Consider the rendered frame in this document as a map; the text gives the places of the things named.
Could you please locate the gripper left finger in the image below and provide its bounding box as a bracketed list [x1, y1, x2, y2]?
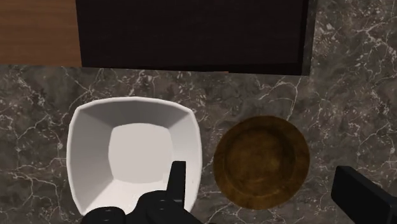
[81, 160, 203, 224]

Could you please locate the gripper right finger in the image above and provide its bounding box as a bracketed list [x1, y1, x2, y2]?
[330, 165, 397, 224]

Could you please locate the white square bowl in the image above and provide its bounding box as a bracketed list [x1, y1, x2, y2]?
[66, 96, 204, 216]

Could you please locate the brown wooden round plate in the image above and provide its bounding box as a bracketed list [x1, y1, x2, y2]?
[212, 115, 311, 211]

